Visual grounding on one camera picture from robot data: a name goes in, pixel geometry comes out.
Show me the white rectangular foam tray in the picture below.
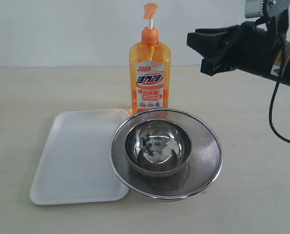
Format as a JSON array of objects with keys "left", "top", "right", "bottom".
[{"left": 30, "top": 109, "right": 129, "bottom": 205}]

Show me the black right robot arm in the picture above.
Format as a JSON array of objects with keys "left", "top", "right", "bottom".
[{"left": 186, "top": 10, "right": 290, "bottom": 86}]

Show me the orange dish soap pump bottle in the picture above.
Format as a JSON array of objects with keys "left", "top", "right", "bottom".
[{"left": 129, "top": 2, "right": 171, "bottom": 114}]

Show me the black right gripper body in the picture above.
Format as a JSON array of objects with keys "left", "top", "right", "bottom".
[{"left": 227, "top": 9, "right": 289, "bottom": 77}]

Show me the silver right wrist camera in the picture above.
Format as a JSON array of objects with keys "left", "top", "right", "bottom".
[{"left": 245, "top": 0, "right": 290, "bottom": 19}]

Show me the steel mesh strainer basin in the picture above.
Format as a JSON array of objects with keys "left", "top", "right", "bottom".
[{"left": 109, "top": 108, "right": 223, "bottom": 201}]

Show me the small stainless steel bowl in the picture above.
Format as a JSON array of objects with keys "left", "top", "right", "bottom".
[{"left": 124, "top": 119, "right": 192, "bottom": 178}]

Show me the black right camera cable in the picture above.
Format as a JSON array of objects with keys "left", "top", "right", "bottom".
[{"left": 254, "top": 14, "right": 290, "bottom": 145}]

